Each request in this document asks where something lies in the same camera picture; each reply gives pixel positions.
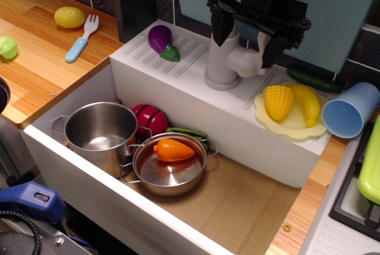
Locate light green toy vegetable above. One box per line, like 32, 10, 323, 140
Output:
1, 36, 18, 59

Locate teal plastic bin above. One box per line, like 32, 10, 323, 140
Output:
179, 0, 379, 73

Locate green toy beans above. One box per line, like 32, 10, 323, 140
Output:
166, 127, 217, 151

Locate lime green plastic lid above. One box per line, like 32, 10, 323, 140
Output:
357, 116, 379, 205

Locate yellow toy banana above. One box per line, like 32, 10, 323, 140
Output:
289, 84, 322, 128

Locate grey toy faucet with lever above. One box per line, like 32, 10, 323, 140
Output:
204, 14, 270, 91

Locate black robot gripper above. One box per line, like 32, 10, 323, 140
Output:
207, 0, 311, 69

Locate orange toy carrot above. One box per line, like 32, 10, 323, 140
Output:
153, 139, 195, 162

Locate white blue toy fork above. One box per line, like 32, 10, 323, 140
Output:
65, 15, 99, 63

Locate pale yellow toy plate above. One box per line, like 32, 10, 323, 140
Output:
254, 82, 328, 142

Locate white toy sink unit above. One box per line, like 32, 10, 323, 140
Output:
23, 26, 330, 254

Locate dark green toy cucumber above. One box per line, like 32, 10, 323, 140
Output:
287, 65, 343, 93

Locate blue clamp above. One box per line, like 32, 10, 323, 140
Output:
1, 181, 66, 224

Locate black braided cable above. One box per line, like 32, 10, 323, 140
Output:
0, 210, 41, 255

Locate yellow toy lemon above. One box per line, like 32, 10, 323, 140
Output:
54, 7, 86, 28

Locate tall steel pot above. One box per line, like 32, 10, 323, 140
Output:
52, 102, 152, 179

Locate light blue plastic cup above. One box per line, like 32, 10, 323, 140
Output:
321, 82, 379, 139

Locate black stove grate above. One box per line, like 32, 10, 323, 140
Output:
329, 123, 379, 241

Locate yellow toy corn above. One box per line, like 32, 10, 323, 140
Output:
264, 85, 295, 121

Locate purple toy eggplant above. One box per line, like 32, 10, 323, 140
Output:
148, 25, 181, 62

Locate dark grey vertical post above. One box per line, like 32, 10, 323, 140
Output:
114, 0, 157, 43

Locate magenta toy onion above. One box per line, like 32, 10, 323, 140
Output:
132, 104, 169, 140

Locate shallow steel pan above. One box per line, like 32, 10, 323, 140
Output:
120, 133, 217, 197

